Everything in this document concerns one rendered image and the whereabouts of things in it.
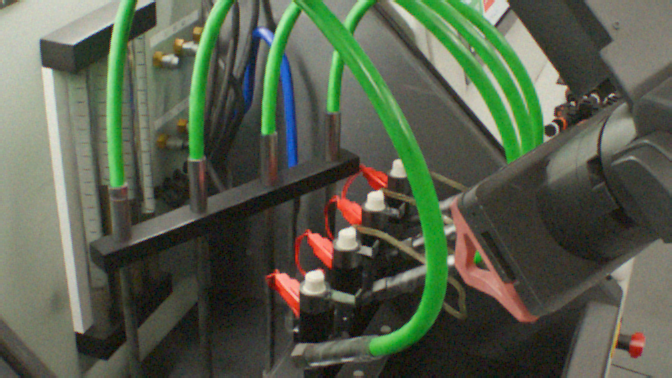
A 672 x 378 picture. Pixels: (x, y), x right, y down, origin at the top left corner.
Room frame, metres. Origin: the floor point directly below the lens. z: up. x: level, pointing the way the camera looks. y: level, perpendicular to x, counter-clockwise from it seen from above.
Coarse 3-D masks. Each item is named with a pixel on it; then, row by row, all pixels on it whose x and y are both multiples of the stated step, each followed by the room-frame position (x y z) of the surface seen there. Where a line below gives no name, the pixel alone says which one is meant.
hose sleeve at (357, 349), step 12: (372, 336) 0.56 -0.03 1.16; (312, 348) 0.60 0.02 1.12; (324, 348) 0.59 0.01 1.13; (336, 348) 0.58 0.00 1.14; (348, 348) 0.57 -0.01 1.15; (360, 348) 0.56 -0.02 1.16; (312, 360) 0.59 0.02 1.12; (324, 360) 0.58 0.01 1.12; (336, 360) 0.57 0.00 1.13; (348, 360) 0.57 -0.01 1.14; (360, 360) 0.56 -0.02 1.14
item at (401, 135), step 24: (312, 0) 0.60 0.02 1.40; (120, 24) 0.76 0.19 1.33; (336, 24) 0.59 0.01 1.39; (120, 48) 0.76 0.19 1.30; (336, 48) 0.58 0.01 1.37; (360, 48) 0.58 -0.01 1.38; (120, 72) 0.77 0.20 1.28; (360, 72) 0.57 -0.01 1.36; (120, 96) 0.77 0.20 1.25; (384, 96) 0.56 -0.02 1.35; (120, 120) 0.78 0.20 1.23; (384, 120) 0.55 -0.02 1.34; (120, 144) 0.78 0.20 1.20; (408, 144) 0.54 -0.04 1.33; (120, 168) 0.78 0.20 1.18; (408, 168) 0.54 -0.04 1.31; (120, 192) 0.77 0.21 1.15; (432, 192) 0.53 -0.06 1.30; (432, 216) 0.53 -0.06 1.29; (432, 240) 0.52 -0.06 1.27; (432, 264) 0.52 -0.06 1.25; (432, 288) 0.52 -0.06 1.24; (432, 312) 0.52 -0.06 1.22; (384, 336) 0.55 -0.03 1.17; (408, 336) 0.53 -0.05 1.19
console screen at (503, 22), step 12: (468, 0) 1.22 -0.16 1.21; (480, 0) 1.28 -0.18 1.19; (492, 0) 1.33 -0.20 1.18; (504, 0) 1.39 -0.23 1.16; (480, 12) 1.27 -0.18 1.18; (492, 12) 1.32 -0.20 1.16; (504, 12) 1.38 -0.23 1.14; (492, 24) 1.31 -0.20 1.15; (504, 24) 1.38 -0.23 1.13; (468, 48) 1.19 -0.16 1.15; (480, 60) 1.23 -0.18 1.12; (468, 84) 1.17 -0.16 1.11
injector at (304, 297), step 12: (300, 288) 0.71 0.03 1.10; (300, 300) 0.71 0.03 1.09; (312, 300) 0.70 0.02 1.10; (300, 312) 0.71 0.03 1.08; (312, 312) 0.70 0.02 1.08; (324, 312) 0.70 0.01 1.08; (300, 324) 0.71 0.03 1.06; (312, 324) 0.70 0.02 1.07; (324, 324) 0.70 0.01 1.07; (300, 336) 0.71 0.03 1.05; (312, 336) 0.70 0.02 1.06; (324, 336) 0.70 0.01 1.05; (336, 336) 0.70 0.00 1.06; (348, 336) 0.71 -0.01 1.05; (312, 372) 0.70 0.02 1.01
